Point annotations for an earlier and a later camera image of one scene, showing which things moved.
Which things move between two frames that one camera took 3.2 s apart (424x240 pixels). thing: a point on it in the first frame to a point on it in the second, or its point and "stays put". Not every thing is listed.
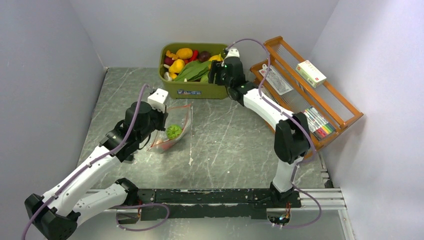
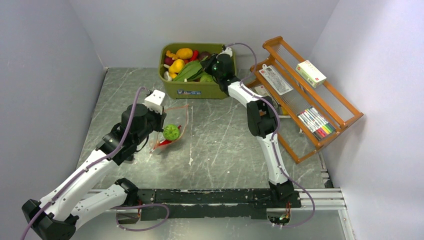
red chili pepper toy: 166,146 to 167,141
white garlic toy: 166,76 stays put
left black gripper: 162,116 stays put
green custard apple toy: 173,132 stays put
